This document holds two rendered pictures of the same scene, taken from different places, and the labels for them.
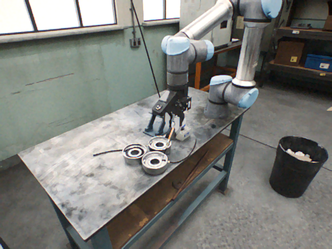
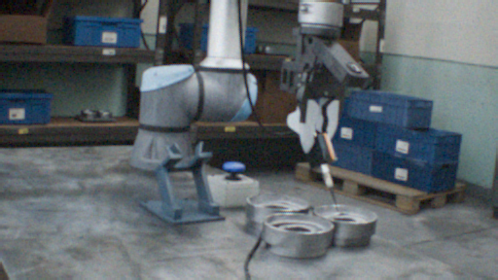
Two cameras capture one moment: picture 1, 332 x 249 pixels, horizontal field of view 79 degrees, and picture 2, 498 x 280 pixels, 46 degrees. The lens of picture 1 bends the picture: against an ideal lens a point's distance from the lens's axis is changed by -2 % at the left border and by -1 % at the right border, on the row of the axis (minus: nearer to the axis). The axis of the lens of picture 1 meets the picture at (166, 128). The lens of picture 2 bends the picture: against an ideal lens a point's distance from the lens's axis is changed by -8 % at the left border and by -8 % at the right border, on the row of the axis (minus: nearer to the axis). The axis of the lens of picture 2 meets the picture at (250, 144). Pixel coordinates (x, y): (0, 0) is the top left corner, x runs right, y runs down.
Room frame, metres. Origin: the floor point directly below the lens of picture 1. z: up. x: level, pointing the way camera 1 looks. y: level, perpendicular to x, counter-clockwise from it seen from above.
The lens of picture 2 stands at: (0.53, 1.03, 1.10)
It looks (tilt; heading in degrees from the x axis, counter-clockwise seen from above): 9 degrees down; 286
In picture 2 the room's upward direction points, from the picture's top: 5 degrees clockwise
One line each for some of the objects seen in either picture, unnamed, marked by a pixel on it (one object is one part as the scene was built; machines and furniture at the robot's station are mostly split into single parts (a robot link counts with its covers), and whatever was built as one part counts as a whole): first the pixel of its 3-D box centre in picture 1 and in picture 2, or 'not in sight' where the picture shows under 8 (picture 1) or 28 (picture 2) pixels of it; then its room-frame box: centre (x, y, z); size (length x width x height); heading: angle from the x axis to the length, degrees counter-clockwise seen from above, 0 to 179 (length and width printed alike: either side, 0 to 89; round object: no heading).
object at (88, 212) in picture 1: (154, 126); (147, 215); (0.97, 0.06, 0.79); 1.20 x 0.60 x 0.02; 138
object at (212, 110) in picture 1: (217, 106); (162, 144); (1.11, -0.31, 0.85); 0.15 x 0.15 x 0.10
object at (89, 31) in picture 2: not in sight; (100, 32); (2.86, -3.03, 1.11); 0.52 x 0.38 x 0.22; 48
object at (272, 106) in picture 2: not in sight; (268, 95); (1.84, -4.16, 0.67); 0.52 x 0.43 x 0.43; 48
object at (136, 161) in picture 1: (135, 153); (297, 235); (0.70, 0.14, 0.82); 0.10 x 0.10 x 0.04
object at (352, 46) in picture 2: not in sight; (332, 40); (1.42, -4.62, 1.19); 0.45 x 0.40 x 0.37; 43
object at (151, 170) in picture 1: (154, 163); (343, 226); (0.64, 0.05, 0.82); 0.10 x 0.10 x 0.04
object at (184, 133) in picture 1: (181, 131); (231, 189); (0.87, -0.08, 0.82); 0.08 x 0.07 x 0.05; 138
